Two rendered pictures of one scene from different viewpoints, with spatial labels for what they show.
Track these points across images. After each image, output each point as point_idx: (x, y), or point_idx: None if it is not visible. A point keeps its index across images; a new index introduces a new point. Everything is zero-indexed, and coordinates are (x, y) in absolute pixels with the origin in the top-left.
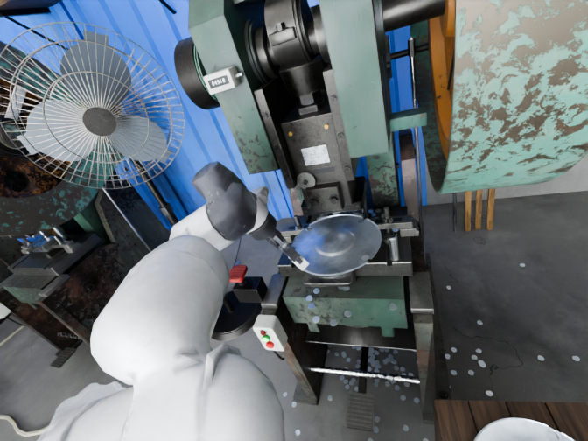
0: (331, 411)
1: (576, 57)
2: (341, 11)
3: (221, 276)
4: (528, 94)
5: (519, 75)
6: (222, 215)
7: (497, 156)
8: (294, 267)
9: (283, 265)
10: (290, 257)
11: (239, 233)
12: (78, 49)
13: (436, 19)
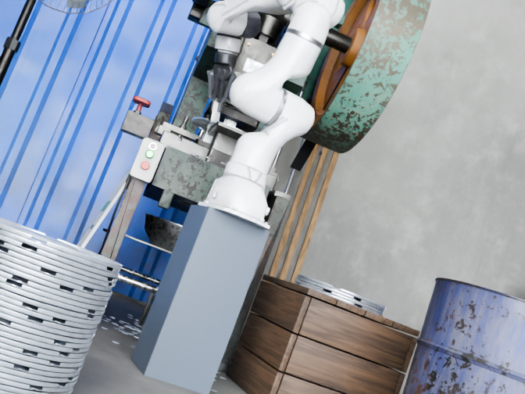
0: (108, 331)
1: (398, 42)
2: None
3: None
4: (385, 48)
5: (385, 38)
6: (254, 14)
7: (369, 73)
8: (179, 140)
9: (171, 133)
10: (227, 93)
11: (253, 29)
12: None
13: (325, 77)
